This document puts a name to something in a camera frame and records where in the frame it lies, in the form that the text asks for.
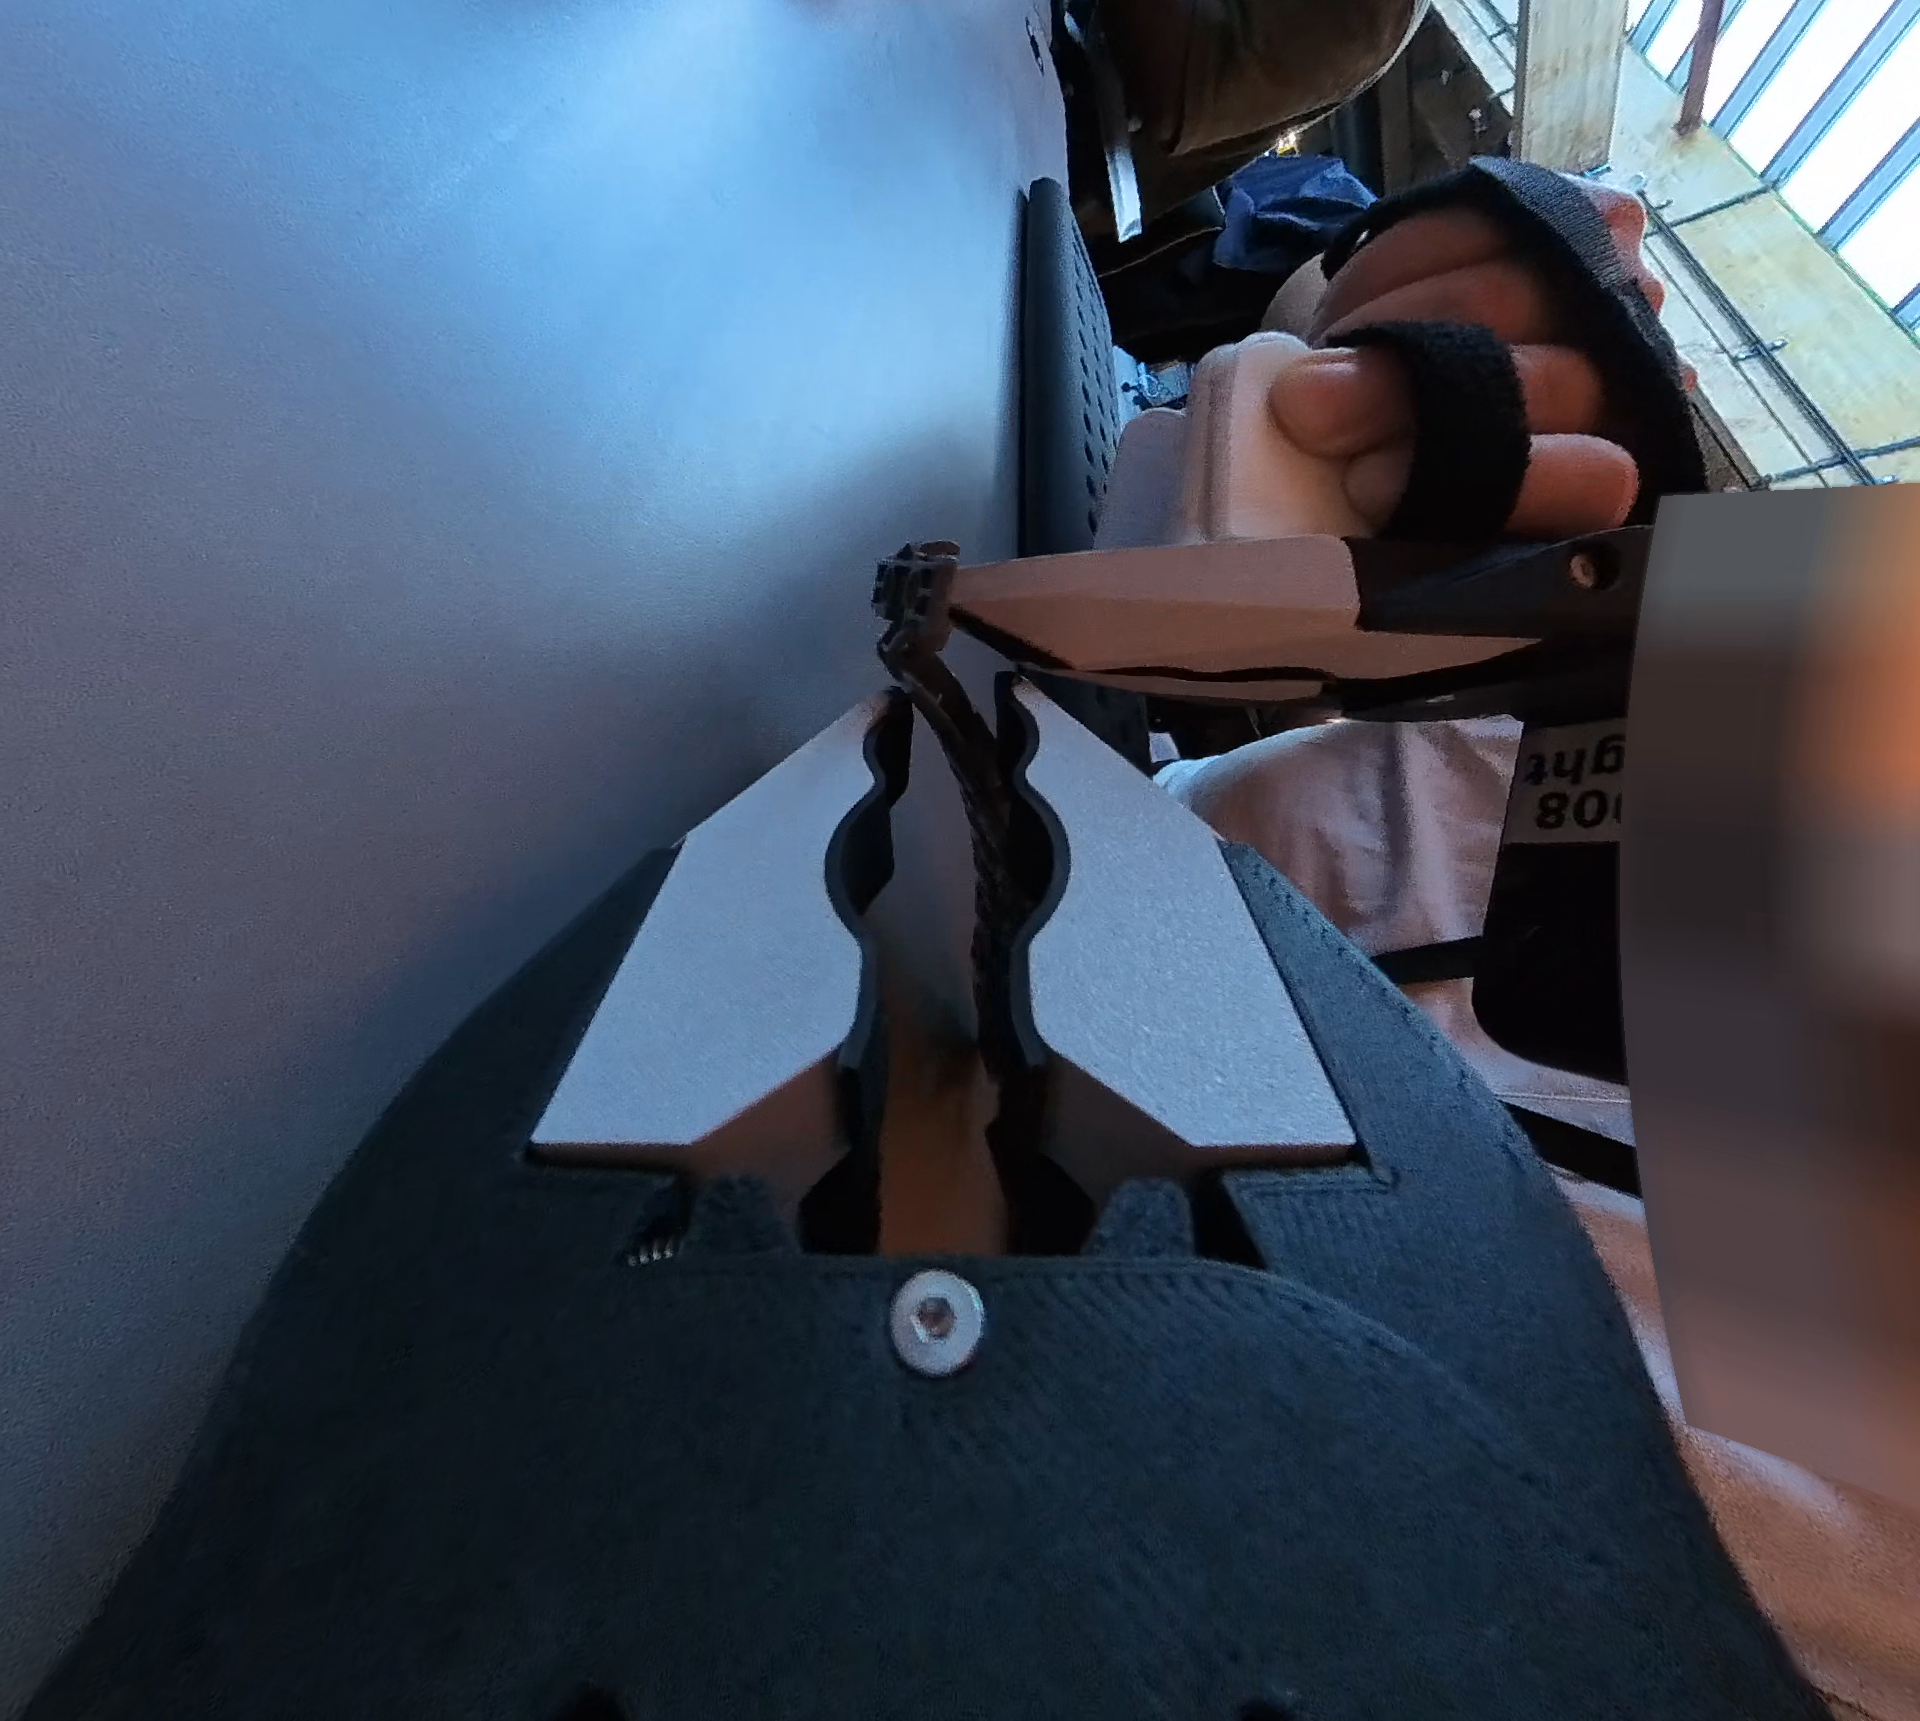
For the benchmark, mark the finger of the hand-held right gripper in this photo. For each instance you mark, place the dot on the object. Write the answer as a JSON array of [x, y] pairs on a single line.
[[1411, 652], [1170, 603]]

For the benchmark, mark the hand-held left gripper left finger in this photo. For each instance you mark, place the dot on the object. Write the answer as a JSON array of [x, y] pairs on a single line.
[[720, 988]]

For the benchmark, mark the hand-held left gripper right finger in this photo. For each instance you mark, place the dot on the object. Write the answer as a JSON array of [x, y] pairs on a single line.
[[1184, 1002]]

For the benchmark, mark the small black track link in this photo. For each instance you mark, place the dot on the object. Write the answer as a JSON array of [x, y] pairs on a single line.
[[915, 589]]

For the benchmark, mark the grey desk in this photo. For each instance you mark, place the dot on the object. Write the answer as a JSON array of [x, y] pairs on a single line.
[[450, 400]]

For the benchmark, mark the person's right hand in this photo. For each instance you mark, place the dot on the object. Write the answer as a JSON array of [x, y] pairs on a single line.
[[1334, 400]]

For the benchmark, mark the black perforated panel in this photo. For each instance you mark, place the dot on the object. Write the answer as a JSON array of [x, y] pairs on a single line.
[[1072, 400]]

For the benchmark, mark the wooden window ledge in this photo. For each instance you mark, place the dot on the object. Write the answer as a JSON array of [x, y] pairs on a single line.
[[1770, 297]]

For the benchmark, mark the blue cloth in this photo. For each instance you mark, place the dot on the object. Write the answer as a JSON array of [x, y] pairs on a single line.
[[1290, 214]]

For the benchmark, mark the large grid window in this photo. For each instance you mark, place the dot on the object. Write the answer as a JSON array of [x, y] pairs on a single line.
[[1844, 26]]

